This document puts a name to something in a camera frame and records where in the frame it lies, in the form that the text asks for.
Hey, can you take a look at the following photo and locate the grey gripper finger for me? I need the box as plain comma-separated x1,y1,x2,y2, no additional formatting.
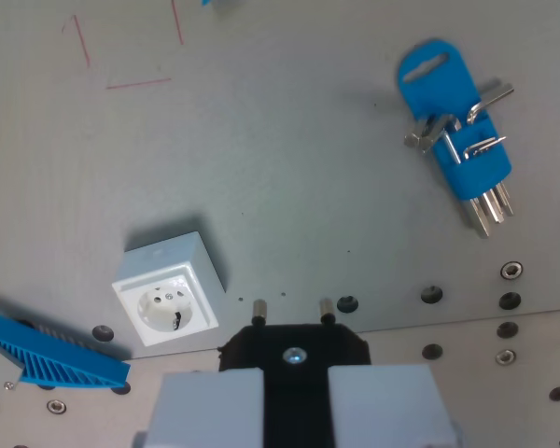
145,368,266,448
329,363,464,448

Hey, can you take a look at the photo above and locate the black two-pin power plug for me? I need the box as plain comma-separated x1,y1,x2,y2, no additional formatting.
217,298,372,448

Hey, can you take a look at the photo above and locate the white socket box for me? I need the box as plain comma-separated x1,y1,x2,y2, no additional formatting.
111,231,227,347

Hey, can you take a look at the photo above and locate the blue ribbed plastic wedge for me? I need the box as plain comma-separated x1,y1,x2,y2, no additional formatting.
0,311,133,391

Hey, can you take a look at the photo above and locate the large silver hex key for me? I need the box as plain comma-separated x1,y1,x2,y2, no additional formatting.
418,113,492,240

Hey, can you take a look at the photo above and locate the small silver hex key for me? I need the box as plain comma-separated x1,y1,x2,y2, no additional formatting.
463,135,508,161

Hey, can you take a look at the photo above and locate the blue hex key holder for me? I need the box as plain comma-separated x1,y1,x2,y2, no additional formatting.
397,38,514,202

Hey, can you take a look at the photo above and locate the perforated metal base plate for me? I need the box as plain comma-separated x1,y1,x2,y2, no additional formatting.
0,305,560,448

